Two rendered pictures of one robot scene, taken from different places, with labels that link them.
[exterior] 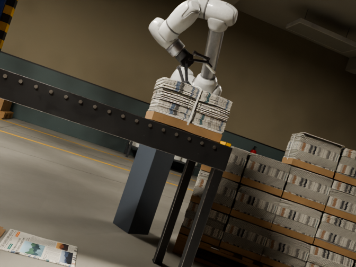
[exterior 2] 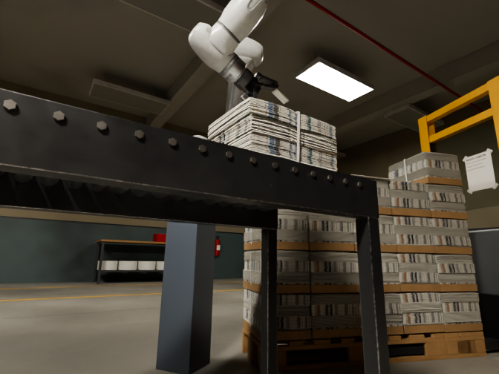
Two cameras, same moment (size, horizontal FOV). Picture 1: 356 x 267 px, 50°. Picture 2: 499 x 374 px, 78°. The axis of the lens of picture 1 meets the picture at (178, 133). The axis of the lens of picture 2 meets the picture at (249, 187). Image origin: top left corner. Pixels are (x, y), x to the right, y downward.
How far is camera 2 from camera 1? 1.21 m
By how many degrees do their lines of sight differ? 25
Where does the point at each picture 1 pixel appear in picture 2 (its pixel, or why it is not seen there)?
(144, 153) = (178, 253)
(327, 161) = (381, 198)
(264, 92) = not seen: hidden behind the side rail
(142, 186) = (189, 298)
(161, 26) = (212, 30)
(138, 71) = not seen: hidden behind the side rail
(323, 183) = (385, 222)
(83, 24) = not seen: hidden behind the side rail
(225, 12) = (252, 47)
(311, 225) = (393, 271)
